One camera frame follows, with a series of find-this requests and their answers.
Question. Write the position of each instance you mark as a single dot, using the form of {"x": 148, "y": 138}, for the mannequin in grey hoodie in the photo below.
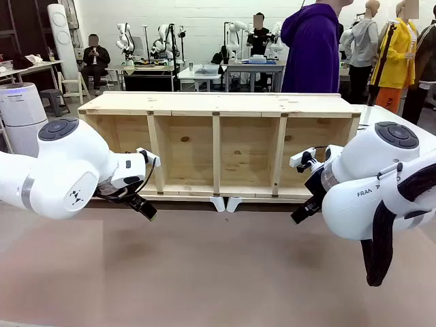
{"x": 362, "y": 44}

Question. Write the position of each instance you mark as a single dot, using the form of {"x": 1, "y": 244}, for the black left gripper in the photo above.
{"x": 117, "y": 192}

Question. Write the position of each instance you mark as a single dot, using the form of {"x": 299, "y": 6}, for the white table beside robot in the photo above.
{"x": 385, "y": 116}

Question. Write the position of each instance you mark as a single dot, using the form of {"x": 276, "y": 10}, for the standing person in black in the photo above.
{"x": 259, "y": 39}

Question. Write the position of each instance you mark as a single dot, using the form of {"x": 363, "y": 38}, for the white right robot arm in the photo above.
{"x": 368, "y": 177}

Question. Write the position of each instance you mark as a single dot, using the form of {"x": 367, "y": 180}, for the small white step stool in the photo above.
{"x": 72, "y": 86}

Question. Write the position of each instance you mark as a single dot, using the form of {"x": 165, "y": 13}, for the dark workbench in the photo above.
{"x": 150, "y": 76}

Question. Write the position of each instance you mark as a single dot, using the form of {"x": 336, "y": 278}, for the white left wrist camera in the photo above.
{"x": 148, "y": 156}

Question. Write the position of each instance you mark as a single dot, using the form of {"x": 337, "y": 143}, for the tall white air conditioner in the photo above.
{"x": 63, "y": 41}

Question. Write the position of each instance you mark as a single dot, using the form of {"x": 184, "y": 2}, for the white plastic shelf foot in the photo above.
{"x": 218, "y": 203}
{"x": 234, "y": 203}

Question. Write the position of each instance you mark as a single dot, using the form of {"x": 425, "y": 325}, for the mannequin in dark jacket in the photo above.
{"x": 425, "y": 68}

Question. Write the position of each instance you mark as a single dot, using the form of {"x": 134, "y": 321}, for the long wooden open shelf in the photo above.
{"x": 218, "y": 143}

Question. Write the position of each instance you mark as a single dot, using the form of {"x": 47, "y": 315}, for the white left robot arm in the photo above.
{"x": 64, "y": 170}

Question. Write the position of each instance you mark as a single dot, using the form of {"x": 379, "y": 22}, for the grey metal table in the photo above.
{"x": 255, "y": 66}

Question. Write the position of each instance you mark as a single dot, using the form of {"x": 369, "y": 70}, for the grey plastic stool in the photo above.
{"x": 54, "y": 100}

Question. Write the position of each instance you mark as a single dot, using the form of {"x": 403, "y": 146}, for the black tripod stand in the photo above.
{"x": 174, "y": 54}

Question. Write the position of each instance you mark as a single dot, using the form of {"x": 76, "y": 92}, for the cluttered white side table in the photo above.
{"x": 30, "y": 66}

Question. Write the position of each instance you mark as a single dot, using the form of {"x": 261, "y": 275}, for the mannequin in yellow jacket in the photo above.
{"x": 396, "y": 58}

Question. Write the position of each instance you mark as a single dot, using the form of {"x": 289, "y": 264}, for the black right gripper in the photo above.
{"x": 316, "y": 189}

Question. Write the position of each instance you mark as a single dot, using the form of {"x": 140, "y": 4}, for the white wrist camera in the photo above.
{"x": 148, "y": 156}
{"x": 301, "y": 158}

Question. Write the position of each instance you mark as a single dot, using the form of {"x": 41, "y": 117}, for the seated person in black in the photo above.
{"x": 95, "y": 61}

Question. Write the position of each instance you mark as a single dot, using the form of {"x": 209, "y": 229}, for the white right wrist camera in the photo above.
{"x": 301, "y": 158}

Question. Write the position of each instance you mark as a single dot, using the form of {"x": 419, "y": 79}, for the small white table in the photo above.
{"x": 201, "y": 75}

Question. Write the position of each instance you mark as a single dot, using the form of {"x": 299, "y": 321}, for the white round air purifier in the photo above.
{"x": 22, "y": 116}

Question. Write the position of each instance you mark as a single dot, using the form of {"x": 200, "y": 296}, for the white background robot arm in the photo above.
{"x": 234, "y": 37}
{"x": 163, "y": 39}
{"x": 276, "y": 41}
{"x": 123, "y": 41}

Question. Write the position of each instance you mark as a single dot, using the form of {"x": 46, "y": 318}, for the person in purple hoodie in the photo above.
{"x": 311, "y": 51}

